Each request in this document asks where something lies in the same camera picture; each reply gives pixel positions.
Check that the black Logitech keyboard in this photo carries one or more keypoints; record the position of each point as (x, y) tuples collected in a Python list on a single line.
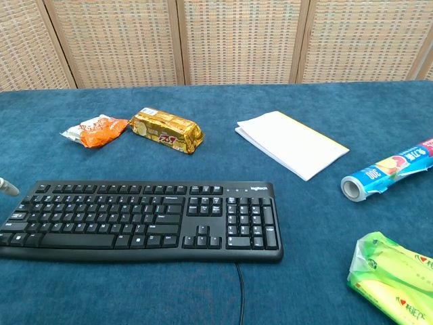
[(101, 220)]

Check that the gold foil biscuit pack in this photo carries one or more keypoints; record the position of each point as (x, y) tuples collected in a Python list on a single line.
[(167, 130)]

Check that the white paper notepad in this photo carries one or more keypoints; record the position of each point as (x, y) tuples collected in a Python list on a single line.
[(292, 144)]

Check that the woven folding screen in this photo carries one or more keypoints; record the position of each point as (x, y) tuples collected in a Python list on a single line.
[(216, 40)]

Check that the orange white snack packet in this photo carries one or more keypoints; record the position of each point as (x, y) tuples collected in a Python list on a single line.
[(98, 132)]

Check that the blue cling film roll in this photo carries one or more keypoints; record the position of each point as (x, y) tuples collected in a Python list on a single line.
[(382, 174)]

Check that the green plastic bag pack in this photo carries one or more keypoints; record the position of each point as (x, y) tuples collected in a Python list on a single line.
[(395, 281)]

